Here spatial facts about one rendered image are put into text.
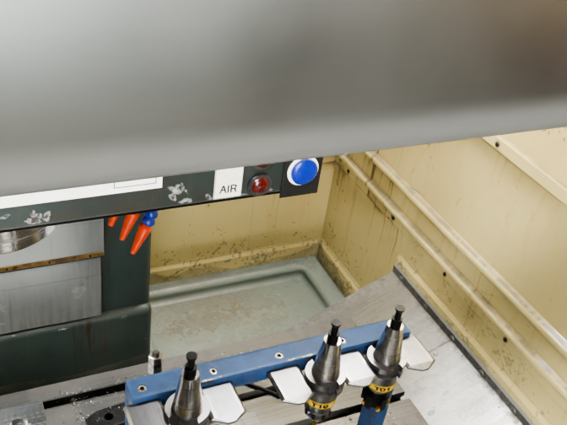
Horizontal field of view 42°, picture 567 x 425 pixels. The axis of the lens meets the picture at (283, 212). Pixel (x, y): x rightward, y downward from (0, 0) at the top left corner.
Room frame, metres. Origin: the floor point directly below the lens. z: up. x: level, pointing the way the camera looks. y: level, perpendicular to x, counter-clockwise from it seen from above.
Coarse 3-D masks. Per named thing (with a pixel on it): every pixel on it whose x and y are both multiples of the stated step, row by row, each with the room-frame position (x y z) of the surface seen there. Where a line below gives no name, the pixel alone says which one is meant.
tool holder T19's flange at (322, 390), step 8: (312, 360) 0.84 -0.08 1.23; (312, 376) 0.80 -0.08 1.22; (344, 376) 0.81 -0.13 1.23; (312, 384) 0.79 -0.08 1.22; (320, 384) 0.79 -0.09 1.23; (328, 384) 0.79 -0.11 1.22; (336, 384) 0.80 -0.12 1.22; (320, 392) 0.79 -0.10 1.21; (328, 392) 0.80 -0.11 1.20; (336, 392) 0.80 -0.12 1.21
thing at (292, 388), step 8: (280, 368) 0.82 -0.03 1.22; (288, 368) 0.82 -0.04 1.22; (296, 368) 0.82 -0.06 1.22; (272, 376) 0.80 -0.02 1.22; (280, 376) 0.80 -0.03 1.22; (288, 376) 0.80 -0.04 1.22; (296, 376) 0.81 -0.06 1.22; (304, 376) 0.81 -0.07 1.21; (272, 384) 0.79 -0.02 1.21; (280, 384) 0.79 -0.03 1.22; (288, 384) 0.79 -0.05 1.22; (296, 384) 0.79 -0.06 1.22; (304, 384) 0.79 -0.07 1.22; (280, 392) 0.77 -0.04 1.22; (288, 392) 0.77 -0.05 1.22; (296, 392) 0.78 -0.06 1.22; (304, 392) 0.78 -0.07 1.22; (312, 392) 0.78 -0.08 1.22; (288, 400) 0.76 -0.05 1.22; (296, 400) 0.76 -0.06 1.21; (304, 400) 0.76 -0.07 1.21
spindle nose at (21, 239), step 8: (8, 232) 0.65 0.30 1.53; (16, 232) 0.66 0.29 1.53; (24, 232) 0.66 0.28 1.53; (32, 232) 0.67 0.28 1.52; (40, 232) 0.68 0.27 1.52; (48, 232) 0.69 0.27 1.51; (0, 240) 0.65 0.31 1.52; (8, 240) 0.65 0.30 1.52; (16, 240) 0.66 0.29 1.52; (24, 240) 0.66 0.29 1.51; (32, 240) 0.67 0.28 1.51; (0, 248) 0.65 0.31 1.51; (8, 248) 0.65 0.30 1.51; (16, 248) 0.66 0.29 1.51; (24, 248) 0.67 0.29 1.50
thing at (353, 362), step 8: (344, 352) 0.87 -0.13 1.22; (352, 352) 0.88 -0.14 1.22; (360, 352) 0.88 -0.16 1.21; (344, 360) 0.86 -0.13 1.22; (352, 360) 0.86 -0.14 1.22; (360, 360) 0.86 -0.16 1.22; (344, 368) 0.84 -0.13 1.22; (352, 368) 0.84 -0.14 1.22; (360, 368) 0.85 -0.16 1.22; (368, 368) 0.85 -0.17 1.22; (352, 376) 0.82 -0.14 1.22; (360, 376) 0.83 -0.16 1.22; (368, 376) 0.83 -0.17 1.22; (376, 376) 0.84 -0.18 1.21; (352, 384) 0.81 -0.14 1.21; (360, 384) 0.81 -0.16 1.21; (368, 384) 0.82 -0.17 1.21
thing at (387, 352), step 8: (392, 328) 0.86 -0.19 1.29; (400, 328) 0.86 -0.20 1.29; (384, 336) 0.86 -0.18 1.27; (392, 336) 0.86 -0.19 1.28; (400, 336) 0.86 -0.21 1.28; (376, 344) 0.88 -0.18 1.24; (384, 344) 0.86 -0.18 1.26; (392, 344) 0.85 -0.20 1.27; (400, 344) 0.86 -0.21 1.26; (376, 352) 0.86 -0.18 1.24; (384, 352) 0.85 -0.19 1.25; (392, 352) 0.85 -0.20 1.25; (400, 352) 0.86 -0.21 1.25; (376, 360) 0.86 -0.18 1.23; (384, 360) 0.85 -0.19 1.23; (392, 360) 0.85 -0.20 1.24; (400, 360) 0.86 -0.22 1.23
